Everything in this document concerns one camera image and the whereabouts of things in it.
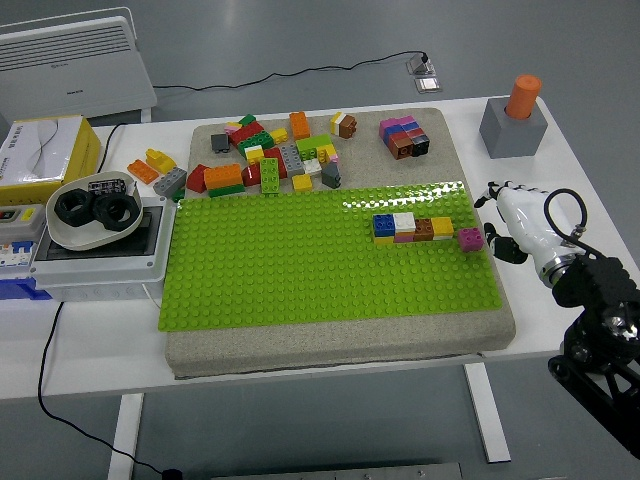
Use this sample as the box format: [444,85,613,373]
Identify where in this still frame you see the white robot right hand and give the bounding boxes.
[473,180,576,274]

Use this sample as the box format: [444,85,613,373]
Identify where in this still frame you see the lime green toy brick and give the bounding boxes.
[295,134,332,160]

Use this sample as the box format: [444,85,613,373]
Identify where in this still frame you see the green studded baseplate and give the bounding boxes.
[157,180,504,333]

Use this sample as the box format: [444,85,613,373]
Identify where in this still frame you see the grey long toy brick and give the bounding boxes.
[152,167,189,197]
[279,143,306,177]

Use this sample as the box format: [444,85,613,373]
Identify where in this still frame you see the orange long toy brick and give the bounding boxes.
[203,163,244,191]
[289,111,312,141]
[126,158,160,187]

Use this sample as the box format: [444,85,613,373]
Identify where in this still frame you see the red long toy brick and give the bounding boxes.
[263,147,289,180]

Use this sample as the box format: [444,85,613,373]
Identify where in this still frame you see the green long toy brick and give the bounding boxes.
[237,132,274,157]

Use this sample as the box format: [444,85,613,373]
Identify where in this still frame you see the large red toy brick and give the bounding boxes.
[228,121,265,148]

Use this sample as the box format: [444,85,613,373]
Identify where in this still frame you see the red sloped toy brick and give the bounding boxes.
[185,163,211,194]

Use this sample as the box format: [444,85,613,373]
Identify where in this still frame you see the yellow curved toy brick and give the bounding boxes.
[144,148,178,175]

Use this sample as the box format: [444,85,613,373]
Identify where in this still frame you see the grey block holder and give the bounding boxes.
[478,96,549,160]

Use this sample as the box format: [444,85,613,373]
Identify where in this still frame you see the orange cylinder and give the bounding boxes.
[504,74,543,121]

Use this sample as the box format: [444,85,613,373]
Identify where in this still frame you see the open metal floor socket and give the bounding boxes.
[405,51,438,77]

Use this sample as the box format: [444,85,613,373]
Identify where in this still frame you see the white table leg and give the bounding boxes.
[462,362,513,464]
[106,392,145,480]

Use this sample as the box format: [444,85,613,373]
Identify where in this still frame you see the grey-brown foam mat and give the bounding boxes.
[163,106,518,381]

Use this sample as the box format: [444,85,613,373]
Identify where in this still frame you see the lime green long brick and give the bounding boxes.
[259,157,282,195]

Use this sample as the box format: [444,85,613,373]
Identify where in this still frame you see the dark green flat brick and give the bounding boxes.
[207,183,247,199]

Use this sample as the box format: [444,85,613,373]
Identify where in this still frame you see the large black hex nut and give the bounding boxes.
[92,193,138,232]
[53,188,97,229]

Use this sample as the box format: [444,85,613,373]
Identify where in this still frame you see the black terminal block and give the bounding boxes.
[87,178,126,196]

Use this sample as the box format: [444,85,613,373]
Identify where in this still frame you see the white plastic bowl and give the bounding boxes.
[45,170,144,252]

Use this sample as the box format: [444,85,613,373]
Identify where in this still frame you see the white panel heater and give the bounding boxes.
[0,6,158,124]

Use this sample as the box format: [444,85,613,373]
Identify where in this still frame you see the yellow tissue box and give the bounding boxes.
[0,114,102,206]

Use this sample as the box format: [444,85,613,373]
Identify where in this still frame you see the blue plastic box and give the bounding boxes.
[0,277,54,302]

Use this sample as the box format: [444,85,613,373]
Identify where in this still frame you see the white circuit breaker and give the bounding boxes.
[0,239,37,270]

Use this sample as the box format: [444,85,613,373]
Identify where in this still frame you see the black floor cable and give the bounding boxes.
[152,49,430,94]

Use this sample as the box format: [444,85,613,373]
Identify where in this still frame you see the grey electrical enclosure box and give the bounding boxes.
[29,195,177,304]

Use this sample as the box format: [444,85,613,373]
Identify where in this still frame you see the black power cable with plug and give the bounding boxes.
[37,122,184,480]

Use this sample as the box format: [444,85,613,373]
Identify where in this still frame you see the grey push-button switch box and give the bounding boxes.
[0,203,47,245]

